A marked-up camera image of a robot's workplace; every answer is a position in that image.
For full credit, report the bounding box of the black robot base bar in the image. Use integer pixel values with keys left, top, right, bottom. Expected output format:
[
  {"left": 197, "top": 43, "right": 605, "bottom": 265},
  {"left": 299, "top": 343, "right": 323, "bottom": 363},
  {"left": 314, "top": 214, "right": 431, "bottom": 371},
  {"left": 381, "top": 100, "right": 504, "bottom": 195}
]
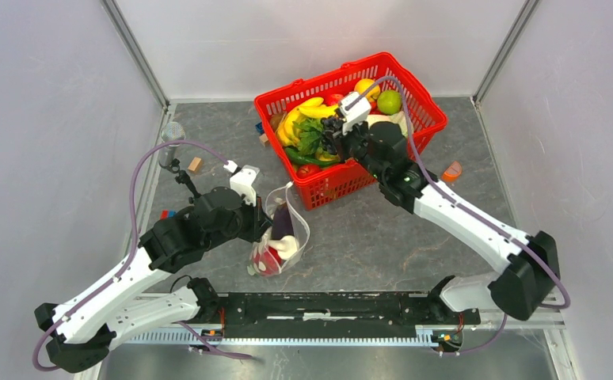
[{"left": 191, "top": 291, "right": 481, "bottom": 339}]

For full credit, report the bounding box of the dark grape bunch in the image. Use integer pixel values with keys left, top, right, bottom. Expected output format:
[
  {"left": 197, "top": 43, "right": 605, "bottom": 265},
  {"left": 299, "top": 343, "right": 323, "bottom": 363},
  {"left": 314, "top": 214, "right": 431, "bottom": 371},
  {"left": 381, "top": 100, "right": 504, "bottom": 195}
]
[{"left": 321, "top": 116, "right": 343, "bottom": 155}]

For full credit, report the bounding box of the green lettuce leaf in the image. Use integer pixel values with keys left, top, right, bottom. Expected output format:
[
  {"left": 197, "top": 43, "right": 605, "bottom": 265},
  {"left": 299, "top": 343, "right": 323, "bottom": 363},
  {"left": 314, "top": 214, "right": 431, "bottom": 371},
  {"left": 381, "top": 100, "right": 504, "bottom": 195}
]
[{"left": 293, "top": 118, "right": 324, "bottom": 157}]

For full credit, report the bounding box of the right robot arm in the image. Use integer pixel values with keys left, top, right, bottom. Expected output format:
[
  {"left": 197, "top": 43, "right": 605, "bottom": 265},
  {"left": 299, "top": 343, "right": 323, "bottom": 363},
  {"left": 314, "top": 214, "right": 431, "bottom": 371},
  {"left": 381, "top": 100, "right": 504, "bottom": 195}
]
[{"left": 326, "top": 120, "right": 560, "bottom": 323}]

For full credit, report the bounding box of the clear zip top bag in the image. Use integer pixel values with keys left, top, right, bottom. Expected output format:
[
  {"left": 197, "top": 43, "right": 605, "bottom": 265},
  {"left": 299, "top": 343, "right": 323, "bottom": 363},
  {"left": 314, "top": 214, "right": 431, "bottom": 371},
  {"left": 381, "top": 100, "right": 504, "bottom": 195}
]
[{"left": 247, "top": 182, "right": 310, "bottom": 277}]

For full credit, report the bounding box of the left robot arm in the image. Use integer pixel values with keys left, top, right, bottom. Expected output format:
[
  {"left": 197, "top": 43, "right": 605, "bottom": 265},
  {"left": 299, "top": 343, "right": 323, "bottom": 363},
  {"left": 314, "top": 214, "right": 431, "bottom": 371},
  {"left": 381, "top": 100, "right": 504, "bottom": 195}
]
[{"left": 32, "top": 187, "right": 272, "bottom": 374}]

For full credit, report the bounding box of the black mini tripod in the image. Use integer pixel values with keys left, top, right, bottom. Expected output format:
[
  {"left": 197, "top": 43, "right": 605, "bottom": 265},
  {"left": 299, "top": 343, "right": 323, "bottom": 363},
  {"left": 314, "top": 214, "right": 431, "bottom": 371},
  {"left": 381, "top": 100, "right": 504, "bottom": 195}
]
[{"left": 167, "top": 158, "right": 201, "bottom": 205}]

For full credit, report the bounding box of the red blue toy brick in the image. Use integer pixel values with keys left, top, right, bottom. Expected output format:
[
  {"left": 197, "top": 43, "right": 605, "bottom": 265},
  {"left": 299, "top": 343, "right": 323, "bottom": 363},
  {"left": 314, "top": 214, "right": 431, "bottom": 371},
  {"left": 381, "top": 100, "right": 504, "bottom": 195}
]
[{"left": 160, "top": 210, "right": 177, "bottom": 219}]

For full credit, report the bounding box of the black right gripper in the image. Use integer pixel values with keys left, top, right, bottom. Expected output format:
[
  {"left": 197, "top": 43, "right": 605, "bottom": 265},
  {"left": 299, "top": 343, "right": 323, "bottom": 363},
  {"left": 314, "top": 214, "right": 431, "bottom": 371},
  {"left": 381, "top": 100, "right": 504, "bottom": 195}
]
[{"left": 327, "top": 116, "right": 386, "bottom": 183}]

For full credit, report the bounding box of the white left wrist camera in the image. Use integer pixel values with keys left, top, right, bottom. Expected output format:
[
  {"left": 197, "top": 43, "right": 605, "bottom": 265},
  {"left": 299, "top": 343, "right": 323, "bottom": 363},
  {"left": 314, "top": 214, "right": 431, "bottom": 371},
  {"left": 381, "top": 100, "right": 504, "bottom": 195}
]
[{"left": 223, "top": 160, "right": 260, "bottom": 207}]

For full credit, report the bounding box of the brown kiwi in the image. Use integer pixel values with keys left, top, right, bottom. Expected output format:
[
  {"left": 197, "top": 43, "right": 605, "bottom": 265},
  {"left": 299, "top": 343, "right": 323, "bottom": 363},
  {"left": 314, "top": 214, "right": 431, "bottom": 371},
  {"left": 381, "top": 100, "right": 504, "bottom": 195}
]
[{"left": 269, "top": 112, "right": 287, "bottom": 131}]

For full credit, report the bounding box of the white long squash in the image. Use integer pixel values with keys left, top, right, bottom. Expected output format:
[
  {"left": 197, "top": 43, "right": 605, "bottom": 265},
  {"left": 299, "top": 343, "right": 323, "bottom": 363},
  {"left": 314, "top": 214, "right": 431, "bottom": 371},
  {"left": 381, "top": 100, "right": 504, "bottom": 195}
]
[{"left": 366, "top": 112, "right": 406, "bottom": 130}]

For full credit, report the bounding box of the white garlic bulb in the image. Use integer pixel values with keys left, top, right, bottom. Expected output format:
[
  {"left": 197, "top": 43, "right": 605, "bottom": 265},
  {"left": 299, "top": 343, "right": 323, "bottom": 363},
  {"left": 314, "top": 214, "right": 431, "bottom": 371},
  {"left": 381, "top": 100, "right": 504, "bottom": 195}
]
[{"left": 268, "top": 235, "right": 299, "bottom": 261}]

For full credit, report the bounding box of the yellow banana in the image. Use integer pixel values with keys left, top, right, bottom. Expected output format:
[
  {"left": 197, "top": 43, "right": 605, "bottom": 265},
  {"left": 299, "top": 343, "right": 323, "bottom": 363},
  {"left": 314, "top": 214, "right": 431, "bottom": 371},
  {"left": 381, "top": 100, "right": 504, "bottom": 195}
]
[
  {"left": 297, "top": 104, "right": 338, "bottom": 120},
  {"left": 276, "top": 97, "right": 324, "bottom": 147}
]

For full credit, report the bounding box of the red apple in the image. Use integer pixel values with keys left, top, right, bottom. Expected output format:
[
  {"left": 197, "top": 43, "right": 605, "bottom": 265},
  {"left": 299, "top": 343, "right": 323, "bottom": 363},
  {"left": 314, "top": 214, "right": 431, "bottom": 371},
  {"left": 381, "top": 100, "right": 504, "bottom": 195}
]
[
  {"left": 248, "top": 245, "right": 283, "bottom": 276},
  {"left": 323, "top": 93, "right": 345, "bottom": 107}
]

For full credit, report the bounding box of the orange slice toy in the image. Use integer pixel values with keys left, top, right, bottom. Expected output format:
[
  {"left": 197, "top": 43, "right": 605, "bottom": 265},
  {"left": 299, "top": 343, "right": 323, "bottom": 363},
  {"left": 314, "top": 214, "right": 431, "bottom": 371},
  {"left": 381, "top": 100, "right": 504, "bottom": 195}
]
[{"left": 441, "top": 161, "right": 463, "bottom": 182}]

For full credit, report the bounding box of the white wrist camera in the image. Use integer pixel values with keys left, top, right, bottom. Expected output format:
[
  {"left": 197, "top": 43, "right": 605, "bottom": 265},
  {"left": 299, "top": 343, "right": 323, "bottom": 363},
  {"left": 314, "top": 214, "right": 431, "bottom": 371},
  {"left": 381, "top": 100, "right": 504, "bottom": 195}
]
[
  {"left": 337, "top": 91, "right": 371, "bottom": 135},
  {"left": 223, "top": 160, "right": 260, "bottom": 207}
]

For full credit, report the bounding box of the red plastic basket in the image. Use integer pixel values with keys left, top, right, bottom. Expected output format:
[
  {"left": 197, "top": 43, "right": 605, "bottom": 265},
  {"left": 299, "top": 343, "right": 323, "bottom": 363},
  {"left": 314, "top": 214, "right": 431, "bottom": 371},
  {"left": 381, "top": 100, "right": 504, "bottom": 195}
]
[{"left": 253, "top": 51, "right": 448, "bottom": 212}]

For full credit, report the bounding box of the dark green cucumber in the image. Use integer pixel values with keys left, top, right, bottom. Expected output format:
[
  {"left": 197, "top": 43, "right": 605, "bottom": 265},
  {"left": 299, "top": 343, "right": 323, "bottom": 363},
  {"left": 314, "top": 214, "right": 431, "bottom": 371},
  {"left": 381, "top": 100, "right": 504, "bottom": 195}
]
[{"left": 284, "top": 146, "right": 341, "bottom": 168}]

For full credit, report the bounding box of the yellow lemon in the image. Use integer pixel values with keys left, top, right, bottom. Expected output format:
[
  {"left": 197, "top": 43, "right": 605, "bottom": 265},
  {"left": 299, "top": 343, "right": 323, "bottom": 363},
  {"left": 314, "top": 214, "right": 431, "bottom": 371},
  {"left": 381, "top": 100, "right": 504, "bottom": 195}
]
[{"left": 354, "top": 78, "right": 381, "bottom": 103}]

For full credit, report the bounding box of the green lime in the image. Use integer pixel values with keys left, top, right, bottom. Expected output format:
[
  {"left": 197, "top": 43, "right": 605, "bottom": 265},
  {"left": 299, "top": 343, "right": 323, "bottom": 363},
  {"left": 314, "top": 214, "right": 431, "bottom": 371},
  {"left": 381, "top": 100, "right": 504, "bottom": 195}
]
[{"left": 376, "top": 89, "right": 402, "bottom": 116}]

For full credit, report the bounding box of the small wooden block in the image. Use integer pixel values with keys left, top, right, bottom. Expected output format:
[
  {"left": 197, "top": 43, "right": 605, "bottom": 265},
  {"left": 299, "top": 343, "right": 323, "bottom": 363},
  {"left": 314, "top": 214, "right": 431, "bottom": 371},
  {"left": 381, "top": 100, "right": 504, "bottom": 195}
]
[{"left": 188, "top": 157, "right": 204, "bottom": 174}]

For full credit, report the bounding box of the purple eggplant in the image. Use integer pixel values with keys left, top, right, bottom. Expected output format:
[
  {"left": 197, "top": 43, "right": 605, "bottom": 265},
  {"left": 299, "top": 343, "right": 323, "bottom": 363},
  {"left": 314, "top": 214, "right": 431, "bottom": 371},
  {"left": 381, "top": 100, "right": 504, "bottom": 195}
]
[{"left": 270, "top": 203, "right": 295, "bottom": 240}]

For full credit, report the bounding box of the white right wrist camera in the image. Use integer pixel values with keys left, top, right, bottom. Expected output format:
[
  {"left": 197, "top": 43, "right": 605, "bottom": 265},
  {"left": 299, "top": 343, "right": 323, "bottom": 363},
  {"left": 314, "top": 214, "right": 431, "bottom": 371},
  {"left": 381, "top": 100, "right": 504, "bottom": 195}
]
[{"left": 337, "top": 91, "right": 371, "bottom": 135}]

